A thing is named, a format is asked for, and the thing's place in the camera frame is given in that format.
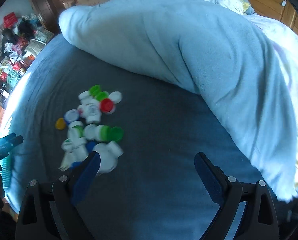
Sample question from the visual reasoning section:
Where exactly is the light blue blanket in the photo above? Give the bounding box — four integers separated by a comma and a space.
58, 0, 298, 203

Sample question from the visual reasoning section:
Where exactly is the red and white bucket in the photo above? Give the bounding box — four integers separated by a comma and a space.
12, 60, 27, 73

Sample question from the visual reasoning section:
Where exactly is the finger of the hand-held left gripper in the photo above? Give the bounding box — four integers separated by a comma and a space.
0, 135, 24, 162
0, 133, 17, 151

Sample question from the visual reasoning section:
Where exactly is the green bag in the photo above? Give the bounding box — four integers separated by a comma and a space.
4, 69, 22, 85

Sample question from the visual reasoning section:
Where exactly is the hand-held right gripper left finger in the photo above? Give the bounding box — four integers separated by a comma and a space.
15, 151, 101, 240

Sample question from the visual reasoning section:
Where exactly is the red box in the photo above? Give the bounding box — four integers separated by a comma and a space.
3, 12, 17, 28

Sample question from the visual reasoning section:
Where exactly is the woven mesh bag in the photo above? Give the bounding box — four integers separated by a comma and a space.
24, 27, 54, 55

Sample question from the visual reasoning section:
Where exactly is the small group of bottle caps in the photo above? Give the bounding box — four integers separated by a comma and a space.
55, 84, 125, 174

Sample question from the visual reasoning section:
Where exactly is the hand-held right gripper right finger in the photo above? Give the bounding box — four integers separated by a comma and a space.
194, 151, 279, 240

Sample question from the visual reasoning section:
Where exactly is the teal perforated plastic basket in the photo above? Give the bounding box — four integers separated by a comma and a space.
0, 155, 15, 188

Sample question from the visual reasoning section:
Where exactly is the white tote bag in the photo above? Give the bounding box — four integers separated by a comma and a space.
0, 60, 12, 78

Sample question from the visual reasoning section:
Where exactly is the dark wooden door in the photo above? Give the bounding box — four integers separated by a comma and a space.
24, 0, 64, 34

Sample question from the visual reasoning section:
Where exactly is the black clothes pile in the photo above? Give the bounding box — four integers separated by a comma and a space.
2, 19, 40, 45

